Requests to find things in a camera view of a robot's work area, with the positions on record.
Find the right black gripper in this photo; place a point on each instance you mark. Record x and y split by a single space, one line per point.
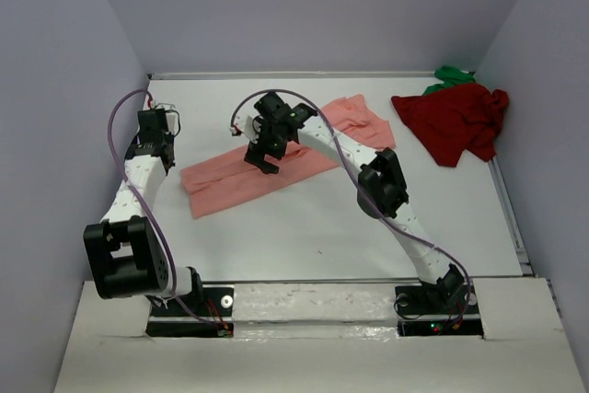
260 156

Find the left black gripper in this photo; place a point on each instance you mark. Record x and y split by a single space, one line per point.
150 149

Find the pink t shirt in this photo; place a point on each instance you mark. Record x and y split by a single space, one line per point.
225 181

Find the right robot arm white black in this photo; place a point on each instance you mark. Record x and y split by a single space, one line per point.
381 189

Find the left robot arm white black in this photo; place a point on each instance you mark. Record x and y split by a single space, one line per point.
125 254

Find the red t shirt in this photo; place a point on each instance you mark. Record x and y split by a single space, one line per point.
453 120

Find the green t shirt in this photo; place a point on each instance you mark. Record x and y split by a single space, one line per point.
448 76

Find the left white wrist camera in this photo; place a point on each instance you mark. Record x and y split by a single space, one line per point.
173 117

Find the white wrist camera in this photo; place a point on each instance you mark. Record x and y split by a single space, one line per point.
173 117
245 125

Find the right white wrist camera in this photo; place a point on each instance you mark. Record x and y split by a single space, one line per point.
245 125

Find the aluminium rail back edge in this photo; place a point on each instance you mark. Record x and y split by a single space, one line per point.
286 74

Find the aluminium rail front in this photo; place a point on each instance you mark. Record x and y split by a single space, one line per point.
396 281

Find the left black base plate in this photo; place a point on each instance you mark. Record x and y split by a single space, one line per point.
210 318

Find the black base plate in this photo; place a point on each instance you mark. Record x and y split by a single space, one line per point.
417 318
210 318

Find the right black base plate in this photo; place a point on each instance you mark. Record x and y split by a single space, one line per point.
417 318

